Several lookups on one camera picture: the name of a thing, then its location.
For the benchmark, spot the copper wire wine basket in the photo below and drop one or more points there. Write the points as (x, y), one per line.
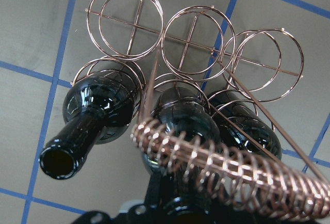
(256, 183)

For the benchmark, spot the far black bottle in basket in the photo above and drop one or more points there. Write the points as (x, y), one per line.
(233, 118)

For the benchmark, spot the free black wine bottle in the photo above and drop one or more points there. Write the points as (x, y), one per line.
(185, 120)

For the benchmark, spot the black bottle in basket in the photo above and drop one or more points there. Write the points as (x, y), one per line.
(233, 118)
(96, 110)

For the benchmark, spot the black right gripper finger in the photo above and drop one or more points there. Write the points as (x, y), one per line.
(156, 190)

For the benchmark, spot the near black bottle in basket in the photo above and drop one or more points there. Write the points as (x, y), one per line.
(96, 110)

